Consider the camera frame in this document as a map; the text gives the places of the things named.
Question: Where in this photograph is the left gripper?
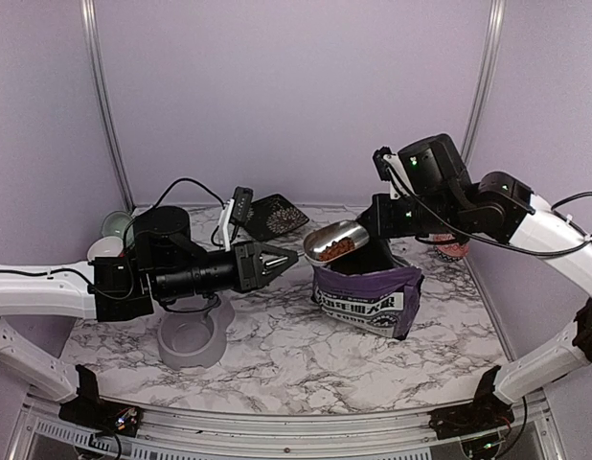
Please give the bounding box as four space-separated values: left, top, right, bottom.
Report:
154 239 299 301

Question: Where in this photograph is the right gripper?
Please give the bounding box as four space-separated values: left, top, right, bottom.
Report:
365 190 468 237

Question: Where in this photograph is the metal food scoop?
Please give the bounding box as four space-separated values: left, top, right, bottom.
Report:
297 219 370 266

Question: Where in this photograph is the purple pet food bag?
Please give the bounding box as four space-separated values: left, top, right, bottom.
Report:
311 240 424 340

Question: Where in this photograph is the grey double pet bowl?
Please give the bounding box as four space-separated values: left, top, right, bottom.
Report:
157 294 235 371

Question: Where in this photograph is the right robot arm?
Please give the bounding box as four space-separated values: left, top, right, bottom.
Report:
358 134 592 429

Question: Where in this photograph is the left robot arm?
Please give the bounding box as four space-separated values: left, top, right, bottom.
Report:
0 206 298 426

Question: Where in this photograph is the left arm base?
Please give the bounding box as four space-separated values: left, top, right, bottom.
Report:
58 403 143 437

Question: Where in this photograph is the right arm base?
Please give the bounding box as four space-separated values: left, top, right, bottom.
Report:
429 404 514 440

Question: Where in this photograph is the brown pet food kibble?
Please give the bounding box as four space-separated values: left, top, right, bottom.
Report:
318 237 355 263

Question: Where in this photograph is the black floral square plate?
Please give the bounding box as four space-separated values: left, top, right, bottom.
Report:
243 194 309 242

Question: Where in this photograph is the red patterned small bowl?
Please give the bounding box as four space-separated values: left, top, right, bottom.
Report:
432 234 469 262

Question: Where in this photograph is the pale green ceramic bowl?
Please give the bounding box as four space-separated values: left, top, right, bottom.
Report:
101 211 132 238

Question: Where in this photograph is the red and white bowl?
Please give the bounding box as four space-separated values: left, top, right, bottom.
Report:
87 236 124 262

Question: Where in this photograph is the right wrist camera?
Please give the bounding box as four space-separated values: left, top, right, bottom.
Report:
373 147 403 200

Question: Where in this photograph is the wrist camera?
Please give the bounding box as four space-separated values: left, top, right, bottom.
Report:
373 147 403 200
217 186 254 252

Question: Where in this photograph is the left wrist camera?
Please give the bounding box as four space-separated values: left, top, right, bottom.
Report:
217 186 254 252

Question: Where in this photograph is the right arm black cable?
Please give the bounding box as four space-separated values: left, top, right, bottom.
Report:
386 162 592 263

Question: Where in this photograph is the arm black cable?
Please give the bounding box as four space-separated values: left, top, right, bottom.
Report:
0 177 239 312
386 162 592 263

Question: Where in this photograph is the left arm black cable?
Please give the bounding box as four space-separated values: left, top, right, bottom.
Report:
0 177 239 312

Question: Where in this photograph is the right aluminium frame post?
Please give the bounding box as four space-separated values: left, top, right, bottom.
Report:
462 0 507 165

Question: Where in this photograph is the aluminium frame post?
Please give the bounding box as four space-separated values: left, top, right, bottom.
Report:
80 0 135 211
462 0 507 165

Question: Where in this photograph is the front aluminium rail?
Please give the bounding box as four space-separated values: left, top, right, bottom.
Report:
6 393 566 459

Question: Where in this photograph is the left aluminium frame post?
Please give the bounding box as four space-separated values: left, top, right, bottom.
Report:
80 0 135 211

